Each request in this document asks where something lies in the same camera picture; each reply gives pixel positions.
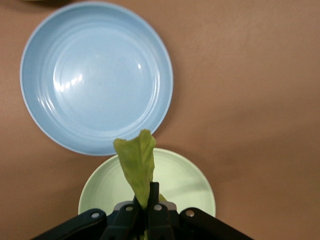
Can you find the blue plate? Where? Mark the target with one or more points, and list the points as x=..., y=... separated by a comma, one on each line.
x=100, y=75

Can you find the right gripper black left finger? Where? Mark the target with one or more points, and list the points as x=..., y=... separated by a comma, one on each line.
x=120, y=222

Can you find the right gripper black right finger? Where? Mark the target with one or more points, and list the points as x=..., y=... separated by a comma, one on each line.
x=160, y=222

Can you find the green lettuce leaf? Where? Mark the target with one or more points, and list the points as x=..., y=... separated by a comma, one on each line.
x=137, y=162

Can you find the pale green plate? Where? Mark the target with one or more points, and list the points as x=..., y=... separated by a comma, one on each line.
x=180, y=180

